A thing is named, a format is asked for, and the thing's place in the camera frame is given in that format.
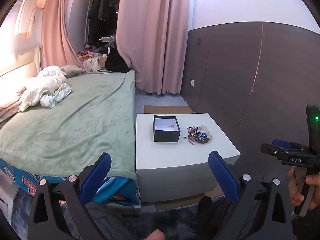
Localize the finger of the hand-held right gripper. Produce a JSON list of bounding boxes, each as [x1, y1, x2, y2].
[[260, 143, 288, 161], [272, 139, 310, 153]]

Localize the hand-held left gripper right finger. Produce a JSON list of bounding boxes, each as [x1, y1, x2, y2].
[[207, 151, 294, 240]]

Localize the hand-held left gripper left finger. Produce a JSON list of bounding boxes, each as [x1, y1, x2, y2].
[[27, 152, 112, 240]]

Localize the brown bead bracelet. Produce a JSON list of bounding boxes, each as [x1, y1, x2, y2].
[[194, 131, 212, 145]]

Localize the white crystal ornament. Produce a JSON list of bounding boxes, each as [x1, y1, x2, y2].
[[199, 125, 215, 139]]

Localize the red cord bracelet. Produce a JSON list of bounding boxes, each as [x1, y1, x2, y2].
[[187, 130, 198, 145]]

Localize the black jewelry box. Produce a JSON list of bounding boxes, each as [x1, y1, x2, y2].
[[153, 115, 181, 143]]

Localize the person's right hand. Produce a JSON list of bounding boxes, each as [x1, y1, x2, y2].
[[287, 167, 320, 211]]

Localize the person's left hand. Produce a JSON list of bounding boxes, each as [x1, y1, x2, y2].
[[145, 229, 166, 240]]

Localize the blue printed bed sheet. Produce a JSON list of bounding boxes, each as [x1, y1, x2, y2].
[[0, 159, 142, 207]]

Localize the grey trouser leg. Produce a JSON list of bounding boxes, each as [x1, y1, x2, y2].
[[84, 202, 139, 240]]

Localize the white cube table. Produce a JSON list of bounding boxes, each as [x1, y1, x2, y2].
[[135, 113, 241, 203]]

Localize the green blanket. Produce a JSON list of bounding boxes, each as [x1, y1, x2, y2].
[[0, 70, 138, 183]]

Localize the cardboard sheet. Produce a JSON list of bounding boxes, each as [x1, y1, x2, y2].
[[144, 106, 194, 115]]

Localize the white duvet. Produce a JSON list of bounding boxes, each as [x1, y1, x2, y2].
[[19, 65, 73, 112]]

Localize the grey pillow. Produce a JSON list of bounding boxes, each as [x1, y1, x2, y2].
[[60, 64, 85, 78]]

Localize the pink blanket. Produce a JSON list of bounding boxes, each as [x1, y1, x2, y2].
[[0, 87, 27, 120]]

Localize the black bag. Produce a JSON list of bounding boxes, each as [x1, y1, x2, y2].
[[105, 48, 131, 73]]

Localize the pile of clothes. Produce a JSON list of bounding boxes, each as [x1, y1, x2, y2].
[[76, 42, 110, 72]]

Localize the white drying rack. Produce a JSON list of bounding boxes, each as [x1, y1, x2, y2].
[[99, 36, 117, 55]]

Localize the beige headboard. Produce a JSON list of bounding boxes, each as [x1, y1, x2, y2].
[[0, 45, 42, 78]]

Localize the narrow pink curtain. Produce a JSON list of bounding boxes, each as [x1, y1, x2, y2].
[[40, 0, 87, 72]]

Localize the wide pink curtain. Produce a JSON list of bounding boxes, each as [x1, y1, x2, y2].
[[116, 0, 197, 96]]

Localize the hanging dark clothes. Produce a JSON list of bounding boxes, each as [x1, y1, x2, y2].
[[87, 0, 118, 45]]

